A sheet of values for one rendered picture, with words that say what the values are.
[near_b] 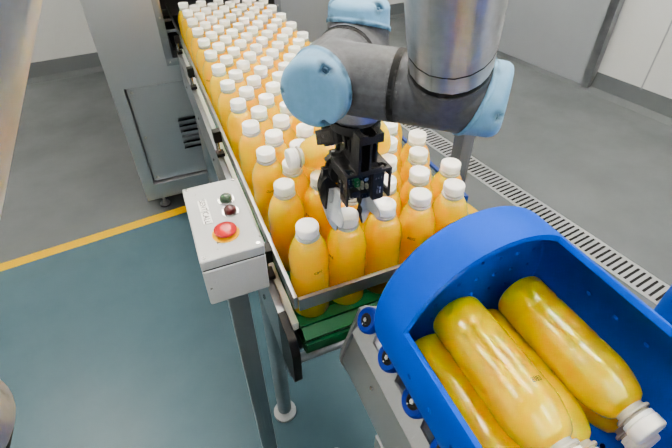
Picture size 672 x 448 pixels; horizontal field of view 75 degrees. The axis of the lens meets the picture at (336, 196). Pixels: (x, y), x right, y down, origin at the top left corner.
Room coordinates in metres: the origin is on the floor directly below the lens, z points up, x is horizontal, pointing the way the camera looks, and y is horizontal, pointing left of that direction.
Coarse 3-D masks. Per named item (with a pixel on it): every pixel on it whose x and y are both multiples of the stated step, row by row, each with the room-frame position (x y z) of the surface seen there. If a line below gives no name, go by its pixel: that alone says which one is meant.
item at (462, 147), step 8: (456, 136) 0.98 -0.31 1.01; (464, 136) 0.96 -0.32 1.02; (472, 136) 0.96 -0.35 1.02; (456, 144) 0.97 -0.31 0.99; (464, 144) 0.96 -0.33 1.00; (472, 144) 0.97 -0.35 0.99; (456, 152) 0.97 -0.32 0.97; (464, 152) 0.96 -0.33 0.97; (464, 160) 0.96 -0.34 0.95; (464, 168) 0.96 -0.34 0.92; (464, 176) 0.97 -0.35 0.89
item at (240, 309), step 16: (240, 304) 0.54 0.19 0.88; (240, 320) 0.54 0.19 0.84; (240, 336) 0.54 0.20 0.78; (240, 352) 0.54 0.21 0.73; (256, 352) 0.55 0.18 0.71; (256, 368) 0.55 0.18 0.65; (256, 384) 0.54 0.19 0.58; (256, 400) 0.54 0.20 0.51; (256, 416) 0.54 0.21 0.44; (272, 432) 0.55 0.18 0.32
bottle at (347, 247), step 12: (360, 228) 0.56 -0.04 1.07; (336, 240) 0.54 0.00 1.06; (348, 240) 0.53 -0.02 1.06; (360, 240) 0.54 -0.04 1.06; (336, 252) 0.53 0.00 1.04; (348, 252) 0.53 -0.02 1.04; (360, 252) 0.54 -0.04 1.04; (336, 264) 0.53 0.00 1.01; (348, 264) 0.53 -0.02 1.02; (360, 264) 0.54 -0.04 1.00; (336, 276) 0.53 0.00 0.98; (348, 276) 0.53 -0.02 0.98; (360, 276) 0.54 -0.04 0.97; (336, 300) 0.53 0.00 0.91; (348, 300) 0.53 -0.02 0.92
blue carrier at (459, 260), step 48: (432, 240) 0.38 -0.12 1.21; (480, 240) 0.36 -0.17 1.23; (528, 240) 0.37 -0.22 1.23; (384, 288) 0.36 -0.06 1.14; (432, 288) 0.32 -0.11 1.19; (480, 288) 0.42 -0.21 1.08; (576, 288) 0.40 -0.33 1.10; (624, 288) 0.31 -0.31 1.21; (384, 336) 0.33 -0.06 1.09; (624, 336) 0.33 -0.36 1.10; (432, 384) 0.24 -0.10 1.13; (432, 432) 0.23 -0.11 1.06
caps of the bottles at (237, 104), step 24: (216, 0) 1.95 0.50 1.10; (264, 0) 1.97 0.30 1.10; (192, 24) 1.67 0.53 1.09; (240, 24) 1.62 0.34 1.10; (288, 24) 1.62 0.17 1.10; (216, 48) 1.39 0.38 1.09; (288, 48) 1.37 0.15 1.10; (216, 72) 1.21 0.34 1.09; (240, 72) 1.17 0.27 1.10; (264, 72) 1.20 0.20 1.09; (240, 96) 1.05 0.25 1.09; (264, 96) 1.02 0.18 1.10; (288, 120) 0.90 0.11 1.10
